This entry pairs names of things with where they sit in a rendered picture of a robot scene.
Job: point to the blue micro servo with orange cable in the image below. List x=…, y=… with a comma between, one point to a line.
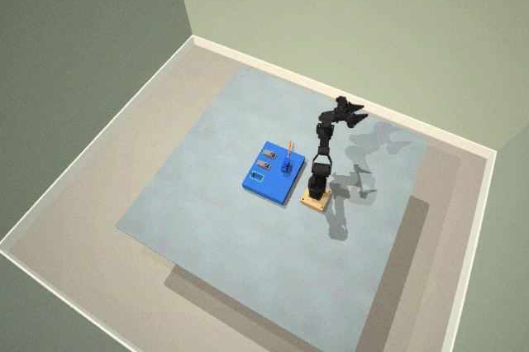
x=285, y=164

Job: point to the blue flat deck plate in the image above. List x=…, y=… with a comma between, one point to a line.
x=265, y=176

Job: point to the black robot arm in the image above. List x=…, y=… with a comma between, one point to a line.
x=320, y=172

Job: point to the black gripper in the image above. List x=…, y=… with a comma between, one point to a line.
x=352, y=119

